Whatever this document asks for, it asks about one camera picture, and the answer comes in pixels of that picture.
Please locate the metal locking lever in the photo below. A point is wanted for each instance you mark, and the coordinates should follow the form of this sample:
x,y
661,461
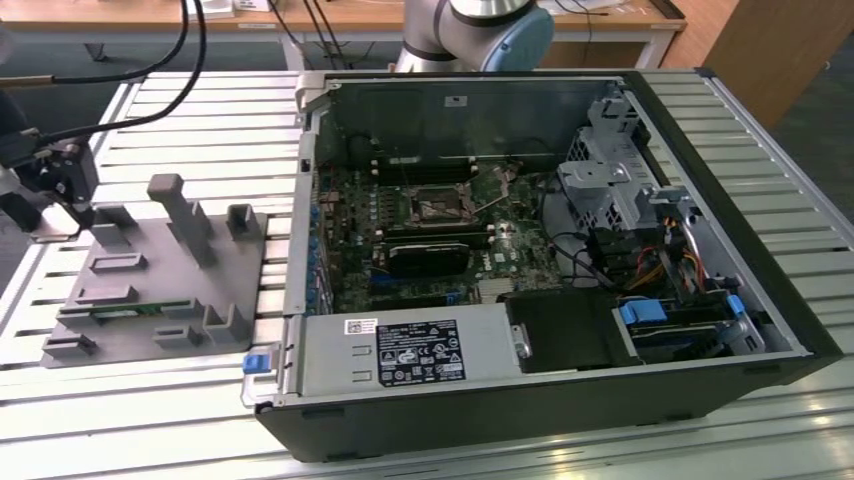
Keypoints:
x,y
490,202

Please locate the hard disk in blue carrier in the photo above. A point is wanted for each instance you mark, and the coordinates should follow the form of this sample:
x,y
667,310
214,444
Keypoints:
x,y
644,311

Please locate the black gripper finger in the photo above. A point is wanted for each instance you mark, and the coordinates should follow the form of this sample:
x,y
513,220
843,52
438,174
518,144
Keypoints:
x,y
21,212
82,217

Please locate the silver metal drive cage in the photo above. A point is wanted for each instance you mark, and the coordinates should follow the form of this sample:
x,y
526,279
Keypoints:
x,y
601,190

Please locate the blue case latch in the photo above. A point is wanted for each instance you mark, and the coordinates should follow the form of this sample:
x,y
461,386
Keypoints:
x,y
260,363

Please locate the grey power supply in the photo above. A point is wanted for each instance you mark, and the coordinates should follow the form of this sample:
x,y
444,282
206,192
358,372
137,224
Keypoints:
x,y
334,350

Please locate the black plastic shroud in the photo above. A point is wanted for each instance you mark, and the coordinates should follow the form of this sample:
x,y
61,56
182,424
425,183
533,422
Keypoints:
x,y
568,330

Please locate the black RAM slot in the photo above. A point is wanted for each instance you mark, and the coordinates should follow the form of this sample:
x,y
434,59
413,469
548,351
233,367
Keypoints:
x,y
434,231
434,239

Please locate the small blue clip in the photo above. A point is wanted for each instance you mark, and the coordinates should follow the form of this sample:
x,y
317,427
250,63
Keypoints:
x,y
736,306

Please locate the green RAM stick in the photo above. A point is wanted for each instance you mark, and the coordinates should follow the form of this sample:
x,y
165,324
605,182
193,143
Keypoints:
x,y
134,309

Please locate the black PC case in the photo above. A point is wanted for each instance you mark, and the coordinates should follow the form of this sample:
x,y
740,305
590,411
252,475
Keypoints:
x,y
468,425

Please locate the wooden cabinet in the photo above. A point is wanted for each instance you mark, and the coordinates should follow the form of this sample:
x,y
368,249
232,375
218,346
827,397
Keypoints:
x,y
781,55

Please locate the grey parts rack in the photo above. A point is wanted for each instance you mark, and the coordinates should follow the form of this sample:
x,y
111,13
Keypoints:
x,y
168,280

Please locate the CPU socket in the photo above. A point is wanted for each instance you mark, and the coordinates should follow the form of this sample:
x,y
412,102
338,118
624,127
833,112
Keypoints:
x,y
441,206

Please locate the green motherboard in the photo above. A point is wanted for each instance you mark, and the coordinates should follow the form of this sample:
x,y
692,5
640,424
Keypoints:
x,y
521,250

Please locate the black graphics card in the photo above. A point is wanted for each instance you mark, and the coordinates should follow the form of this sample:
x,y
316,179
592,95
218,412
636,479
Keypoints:
x,y
428,260

